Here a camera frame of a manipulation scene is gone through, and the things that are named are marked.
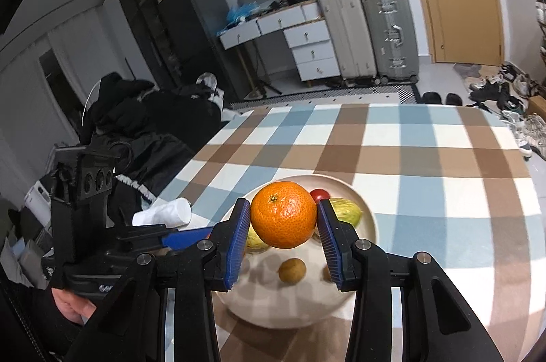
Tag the person's left hand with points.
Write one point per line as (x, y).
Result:
(70, 306)

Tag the silver suitcase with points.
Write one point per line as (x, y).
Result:
(390, 33)

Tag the black cabinet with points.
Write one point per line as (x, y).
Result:
(140, 16)

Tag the small cardboard box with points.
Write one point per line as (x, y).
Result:
(538, 106)

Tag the black tripod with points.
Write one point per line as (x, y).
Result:
(261, 82)

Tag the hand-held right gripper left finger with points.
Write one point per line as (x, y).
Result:
(241, 242)

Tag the pile of shoes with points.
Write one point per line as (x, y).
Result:
(512, 101)

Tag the pile of black clothes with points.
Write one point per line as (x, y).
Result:
(149, 118)

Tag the white drawer desk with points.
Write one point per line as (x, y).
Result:
(311, 46)

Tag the checked blanket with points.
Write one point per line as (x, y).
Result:
(426, 191)

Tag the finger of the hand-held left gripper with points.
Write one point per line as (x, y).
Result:
(187, 238)

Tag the beige suitcase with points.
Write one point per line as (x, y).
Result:
(347, 37)

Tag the person's left forearm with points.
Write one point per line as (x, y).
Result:
(30, 323)

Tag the large orange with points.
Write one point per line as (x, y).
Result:
(283, 214)

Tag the black slipper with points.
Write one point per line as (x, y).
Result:
(431, 97)
(454, 98)

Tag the red tomato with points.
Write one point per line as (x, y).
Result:
(320, 195)

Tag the shoe rack with shoes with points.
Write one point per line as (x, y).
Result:
(541, 16)

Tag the dark grey refrigerator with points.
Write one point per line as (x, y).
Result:
(196, 29)

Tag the blue plastic bag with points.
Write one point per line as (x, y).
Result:
(241, 13)

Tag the beige plate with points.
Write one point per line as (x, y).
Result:
(273, 302)

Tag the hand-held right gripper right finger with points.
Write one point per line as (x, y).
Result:
(327, 242)

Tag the green yellow round fruit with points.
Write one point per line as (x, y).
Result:
(347, 211)
(255, 241)

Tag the small brown longan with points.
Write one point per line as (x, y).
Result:
(326, 273)
(292, 270)

